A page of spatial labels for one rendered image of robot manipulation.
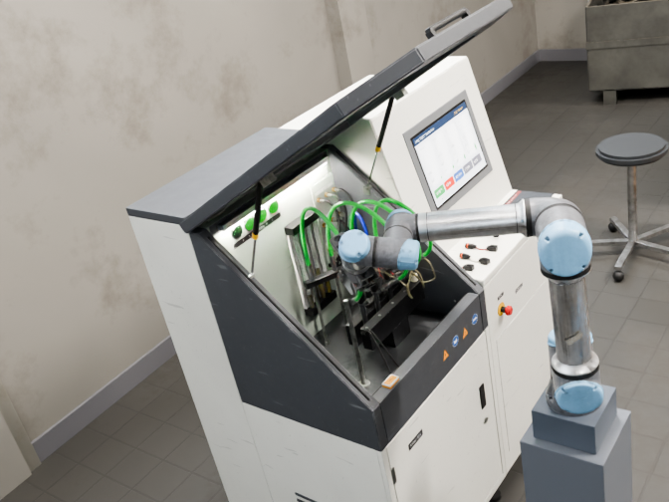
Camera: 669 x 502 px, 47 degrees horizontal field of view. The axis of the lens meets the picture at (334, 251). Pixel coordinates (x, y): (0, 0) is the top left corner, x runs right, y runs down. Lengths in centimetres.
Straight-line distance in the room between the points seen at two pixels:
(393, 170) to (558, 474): 113
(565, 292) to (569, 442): 56
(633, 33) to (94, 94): 444
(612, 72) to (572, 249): 525
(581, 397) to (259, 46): 340
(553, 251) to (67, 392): 295
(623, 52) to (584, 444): 502
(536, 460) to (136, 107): 279
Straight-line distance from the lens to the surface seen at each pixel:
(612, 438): 235
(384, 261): 186
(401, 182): 275
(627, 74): 701
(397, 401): 238
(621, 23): 689
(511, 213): 195
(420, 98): 291
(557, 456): 232
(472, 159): 312
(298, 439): 262
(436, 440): 266
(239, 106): 476
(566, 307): 192
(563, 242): 181
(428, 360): 249
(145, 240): 258
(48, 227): 397
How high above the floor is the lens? 239
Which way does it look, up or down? 27 degrees down
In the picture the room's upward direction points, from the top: 12 degrees counter-clockwise
